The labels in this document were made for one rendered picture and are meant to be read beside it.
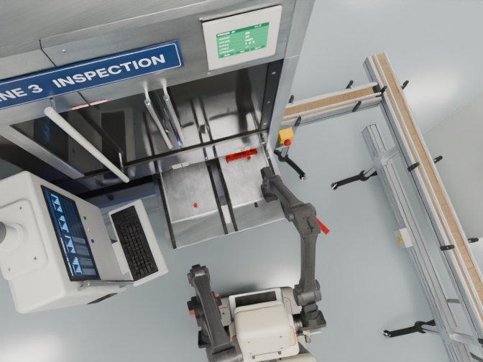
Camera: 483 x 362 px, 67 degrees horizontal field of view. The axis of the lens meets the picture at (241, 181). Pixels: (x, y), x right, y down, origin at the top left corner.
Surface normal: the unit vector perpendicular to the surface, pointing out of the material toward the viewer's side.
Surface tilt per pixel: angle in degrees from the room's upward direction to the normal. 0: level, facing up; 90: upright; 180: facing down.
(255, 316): 42
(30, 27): 0
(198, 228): 0
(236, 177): 0
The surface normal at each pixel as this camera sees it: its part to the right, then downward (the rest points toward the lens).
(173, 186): 0.00, -0.25
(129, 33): 0.27, 0.93
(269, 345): 0.12, 0.53
